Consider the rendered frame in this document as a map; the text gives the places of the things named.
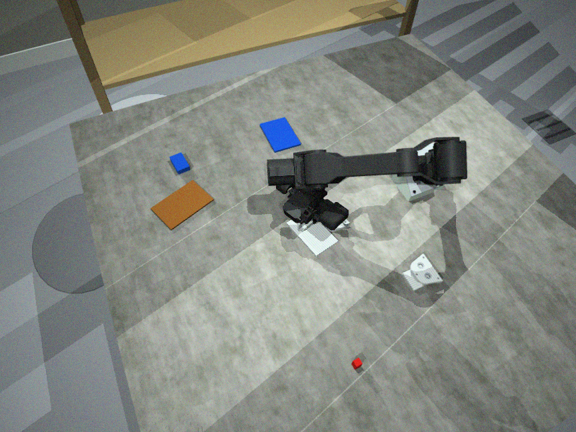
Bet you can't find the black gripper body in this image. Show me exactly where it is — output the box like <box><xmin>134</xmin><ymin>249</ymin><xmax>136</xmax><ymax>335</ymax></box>
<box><xmin>276</xmin><ymin>185</ymin><xmax>349</xmax><ymax>231</ymax></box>

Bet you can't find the orange flat bar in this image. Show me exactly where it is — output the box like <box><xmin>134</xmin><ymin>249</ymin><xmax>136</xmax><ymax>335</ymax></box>
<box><xmin>151</xmin><ymin>180</ymin><xmax>214</xmax><ymax>230</ymax></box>

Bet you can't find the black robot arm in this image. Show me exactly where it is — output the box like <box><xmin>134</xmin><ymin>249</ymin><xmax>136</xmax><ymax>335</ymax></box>
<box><xmin>267</xmin><ymin>137</ymin><xmax>467</xmax><ymax>224</ymax></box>

